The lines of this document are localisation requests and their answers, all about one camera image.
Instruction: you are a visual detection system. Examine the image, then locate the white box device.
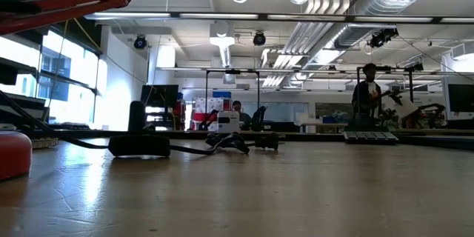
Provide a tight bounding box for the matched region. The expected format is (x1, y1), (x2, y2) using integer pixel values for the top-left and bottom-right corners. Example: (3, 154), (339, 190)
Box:
(217, 110), (241, 134)

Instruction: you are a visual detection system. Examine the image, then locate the dark side desk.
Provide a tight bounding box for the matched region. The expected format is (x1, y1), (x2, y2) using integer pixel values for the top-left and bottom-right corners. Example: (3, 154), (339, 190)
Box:
(0, 56), (51, 131)

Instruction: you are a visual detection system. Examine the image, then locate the black lamp power cord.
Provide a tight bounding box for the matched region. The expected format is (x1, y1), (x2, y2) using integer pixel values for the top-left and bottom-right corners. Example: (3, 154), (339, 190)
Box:
(0, 90), (281, 158)

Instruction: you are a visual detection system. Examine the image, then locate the black background rig frame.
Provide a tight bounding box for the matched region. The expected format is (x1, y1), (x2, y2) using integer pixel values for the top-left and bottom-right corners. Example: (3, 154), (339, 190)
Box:
(205, 68), (260, 133)
(355, 64), (425, 127)

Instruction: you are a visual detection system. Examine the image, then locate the long ceiling light bar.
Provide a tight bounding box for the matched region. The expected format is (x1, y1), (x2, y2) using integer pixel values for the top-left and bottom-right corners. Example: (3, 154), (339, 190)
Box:
(83, 10), (474, 23)

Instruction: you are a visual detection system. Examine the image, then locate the black office chair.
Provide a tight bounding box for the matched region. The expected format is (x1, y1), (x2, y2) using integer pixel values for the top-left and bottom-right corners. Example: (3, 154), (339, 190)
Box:
(127, 100), (149, 133)

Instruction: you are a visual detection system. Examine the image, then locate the keyboard on far table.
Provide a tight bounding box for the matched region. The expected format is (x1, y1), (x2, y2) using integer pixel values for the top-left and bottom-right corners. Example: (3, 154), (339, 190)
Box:
(343, 130), (400, 145)

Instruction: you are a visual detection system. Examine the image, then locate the yellow cable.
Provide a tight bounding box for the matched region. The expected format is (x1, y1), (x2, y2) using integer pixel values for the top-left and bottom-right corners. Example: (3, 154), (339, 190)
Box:
(46, 18), (101, 130)

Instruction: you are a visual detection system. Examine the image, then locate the red desk lamp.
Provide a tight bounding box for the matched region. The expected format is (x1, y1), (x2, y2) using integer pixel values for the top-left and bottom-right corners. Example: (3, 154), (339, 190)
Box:
(0, 0), (133, 182)

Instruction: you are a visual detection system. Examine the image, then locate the person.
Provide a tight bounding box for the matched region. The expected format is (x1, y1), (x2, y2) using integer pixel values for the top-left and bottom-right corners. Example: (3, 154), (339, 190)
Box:
(350, 62), (383, 119)
(231, 99), (253, 124)

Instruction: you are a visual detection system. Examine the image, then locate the black monitor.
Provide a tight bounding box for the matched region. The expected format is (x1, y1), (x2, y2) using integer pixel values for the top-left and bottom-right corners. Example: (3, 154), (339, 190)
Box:
(446, 83), (474, 120)
(140, 84), (179, 109)

